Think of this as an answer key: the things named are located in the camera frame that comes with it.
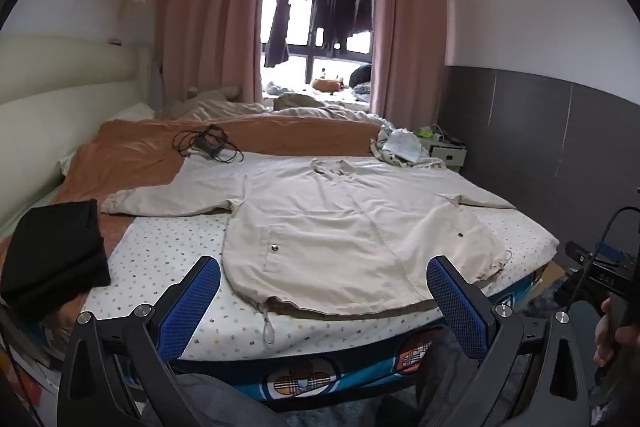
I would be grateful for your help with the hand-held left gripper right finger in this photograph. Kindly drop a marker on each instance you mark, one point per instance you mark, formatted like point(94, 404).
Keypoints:
point(457, 307)

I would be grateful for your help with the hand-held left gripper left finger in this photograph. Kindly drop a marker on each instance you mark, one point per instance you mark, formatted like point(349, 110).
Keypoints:
point(192, 302)

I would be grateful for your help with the beige jacket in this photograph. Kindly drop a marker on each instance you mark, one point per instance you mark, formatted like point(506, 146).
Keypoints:
point(325, 232)

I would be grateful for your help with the person's right hand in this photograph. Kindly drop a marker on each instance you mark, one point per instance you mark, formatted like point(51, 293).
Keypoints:
point(603, 337)

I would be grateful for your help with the bed with dotted sheet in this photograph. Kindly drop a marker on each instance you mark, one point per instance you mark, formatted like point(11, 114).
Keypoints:
point(165, 237)

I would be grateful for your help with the person's right leg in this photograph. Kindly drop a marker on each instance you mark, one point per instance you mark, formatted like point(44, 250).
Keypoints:
point(440, 382)

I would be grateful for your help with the person's leg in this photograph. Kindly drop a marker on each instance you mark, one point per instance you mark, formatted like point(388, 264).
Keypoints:
point(225, 407)
point(440, 382)

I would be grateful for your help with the person's left leg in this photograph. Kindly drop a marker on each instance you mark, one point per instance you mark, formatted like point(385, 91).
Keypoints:
point(225, 407)

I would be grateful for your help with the black folded cloth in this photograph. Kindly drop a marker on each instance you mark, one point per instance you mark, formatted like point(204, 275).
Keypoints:
point(50, 257)

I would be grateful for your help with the white nightstand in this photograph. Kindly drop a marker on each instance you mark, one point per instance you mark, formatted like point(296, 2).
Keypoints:
point(447, 154)

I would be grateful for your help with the orange blanket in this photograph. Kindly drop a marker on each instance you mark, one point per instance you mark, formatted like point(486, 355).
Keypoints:
point(140, 147)

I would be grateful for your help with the light blue printed cloth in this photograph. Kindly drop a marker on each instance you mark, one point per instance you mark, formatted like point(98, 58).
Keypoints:
point(402, 144)

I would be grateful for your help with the green small item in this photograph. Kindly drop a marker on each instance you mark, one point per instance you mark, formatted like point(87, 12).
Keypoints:
point(426, 132)

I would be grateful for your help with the beige duvet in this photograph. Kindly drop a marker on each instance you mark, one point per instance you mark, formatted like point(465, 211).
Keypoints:
point(225, 109)

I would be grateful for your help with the white pillow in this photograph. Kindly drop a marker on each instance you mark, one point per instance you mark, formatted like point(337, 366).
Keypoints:
point(130, 112)

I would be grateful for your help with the pale crumpled cloth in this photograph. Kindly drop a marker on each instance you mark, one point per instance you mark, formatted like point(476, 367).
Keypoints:
point(277, 88)

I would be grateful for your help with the dark cloth bundle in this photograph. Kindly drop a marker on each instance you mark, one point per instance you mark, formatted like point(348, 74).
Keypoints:
point(360, 77)

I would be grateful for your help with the orange plush toy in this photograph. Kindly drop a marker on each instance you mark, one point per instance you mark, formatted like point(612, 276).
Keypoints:
point(326, 85)

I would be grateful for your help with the pink curtain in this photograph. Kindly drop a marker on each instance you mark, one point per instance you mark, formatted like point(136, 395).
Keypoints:
point(410, 32)
point(210, 7)

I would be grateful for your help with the long dark hanging garment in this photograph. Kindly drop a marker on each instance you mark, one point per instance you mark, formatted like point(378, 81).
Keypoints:
point(277, 22)

